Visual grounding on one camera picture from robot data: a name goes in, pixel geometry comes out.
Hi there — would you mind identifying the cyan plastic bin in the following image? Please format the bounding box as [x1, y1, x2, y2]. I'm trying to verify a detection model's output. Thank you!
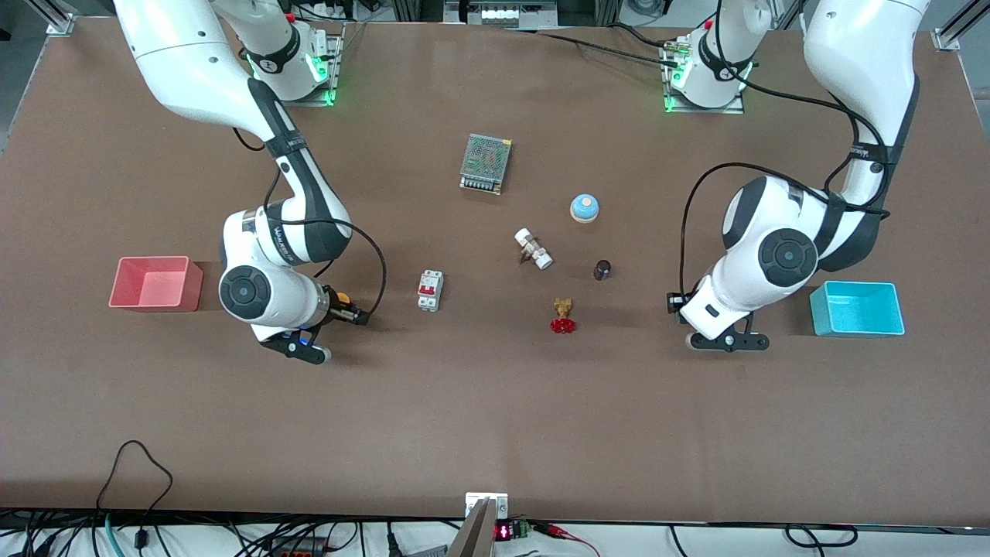
[808, 280, 906, 339]

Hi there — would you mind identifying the white circuit breaker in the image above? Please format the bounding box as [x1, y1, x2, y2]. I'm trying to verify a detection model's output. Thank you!
[417, 268, 445, 313]

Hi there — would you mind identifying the pink plastic bin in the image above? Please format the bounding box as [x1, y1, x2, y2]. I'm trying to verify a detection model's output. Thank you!
[108, 255, 205, 313]

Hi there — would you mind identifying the white pipe fitting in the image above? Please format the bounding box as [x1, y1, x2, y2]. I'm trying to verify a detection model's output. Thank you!
[514, 227, 555, 272]

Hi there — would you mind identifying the metal mesh power supply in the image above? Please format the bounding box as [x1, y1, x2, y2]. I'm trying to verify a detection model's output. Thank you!
[459, 132, 514, 196]

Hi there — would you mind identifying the grey metal beam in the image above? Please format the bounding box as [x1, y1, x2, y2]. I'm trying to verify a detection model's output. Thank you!
[446, 498, 497, 557]

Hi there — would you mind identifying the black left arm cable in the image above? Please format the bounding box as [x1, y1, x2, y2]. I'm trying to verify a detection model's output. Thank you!
[678, 0, 892, 299]

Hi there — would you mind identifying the brass valve red handle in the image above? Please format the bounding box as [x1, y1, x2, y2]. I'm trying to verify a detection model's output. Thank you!
[549, 296, 578, 336]

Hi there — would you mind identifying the black looped thin cable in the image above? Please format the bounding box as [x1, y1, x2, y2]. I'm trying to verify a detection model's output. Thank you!
[96, 440, 176, 552]

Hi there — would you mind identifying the black coiled cable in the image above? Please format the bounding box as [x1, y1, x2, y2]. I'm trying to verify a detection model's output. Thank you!
[784, 524, 859, 549]

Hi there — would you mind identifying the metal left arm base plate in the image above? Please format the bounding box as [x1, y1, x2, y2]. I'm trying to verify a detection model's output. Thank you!
[660, 37, 748, 116]

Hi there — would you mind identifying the small metal bracket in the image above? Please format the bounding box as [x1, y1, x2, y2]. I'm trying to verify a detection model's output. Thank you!
[464, 491, 510, 520]

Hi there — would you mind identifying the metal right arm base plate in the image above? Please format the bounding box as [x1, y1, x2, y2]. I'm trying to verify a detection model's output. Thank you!
[254, 20, 347, 108]

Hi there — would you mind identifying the red wire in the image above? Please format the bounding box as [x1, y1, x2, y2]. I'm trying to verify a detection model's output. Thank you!
[534, 523, 601, 557]

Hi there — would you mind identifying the black cable on table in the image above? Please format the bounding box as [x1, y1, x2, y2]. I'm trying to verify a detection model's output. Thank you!
[513, 28, 683, 66]

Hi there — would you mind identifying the aluminium frame extrusion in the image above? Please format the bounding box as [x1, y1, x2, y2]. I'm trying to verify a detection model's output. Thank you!
[932, 0, 990, 53]
[26, 0, 77, 36]

